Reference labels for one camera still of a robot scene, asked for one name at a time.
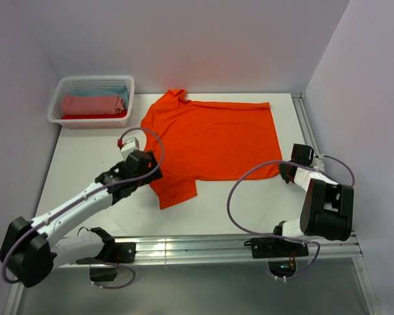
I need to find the orange t-shirt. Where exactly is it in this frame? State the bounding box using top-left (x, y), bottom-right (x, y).
top-left (141, 90), bottom-right (282, 209)

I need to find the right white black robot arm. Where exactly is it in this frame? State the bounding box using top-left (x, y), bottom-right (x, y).
top-left (271, 144), bottom-right (354, 256)

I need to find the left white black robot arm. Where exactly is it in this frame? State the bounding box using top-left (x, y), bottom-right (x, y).
top-left (0, 150), bottom-right (163, 287)

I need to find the rolled red t-shirt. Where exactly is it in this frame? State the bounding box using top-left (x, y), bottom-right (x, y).
top-left (61, 110), bottom-right (128, 119)

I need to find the rolled light blue t-shirt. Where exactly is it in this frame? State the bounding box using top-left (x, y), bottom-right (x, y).
top-left (70, 85), bottom-right (129, 104)

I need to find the rolled pink t-shirt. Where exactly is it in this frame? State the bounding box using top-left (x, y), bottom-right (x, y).
top-left (60, 94), bottom-right (125, 116)

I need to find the white plastic mesh basket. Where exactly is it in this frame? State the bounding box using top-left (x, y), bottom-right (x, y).
top-left (47, 75), bottom-right (135, 129)

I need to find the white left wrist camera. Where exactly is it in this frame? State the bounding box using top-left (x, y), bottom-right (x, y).
top-left (117, 137), bottom-right (139, 161)

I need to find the aluminium front rail frame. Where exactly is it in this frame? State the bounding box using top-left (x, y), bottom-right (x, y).
top-left (5, 234), bottom-right (382, 314)

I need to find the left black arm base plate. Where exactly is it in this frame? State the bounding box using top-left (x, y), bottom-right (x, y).
top-left (76, 242), bottom-right (136, 264)

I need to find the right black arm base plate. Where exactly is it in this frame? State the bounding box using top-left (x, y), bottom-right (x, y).
top-left (244, 238), bottom-right (309, 259)

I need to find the aluminium right side rail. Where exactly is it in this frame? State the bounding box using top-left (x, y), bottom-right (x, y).
top-left (290, 92), bottom-right (345, 232)

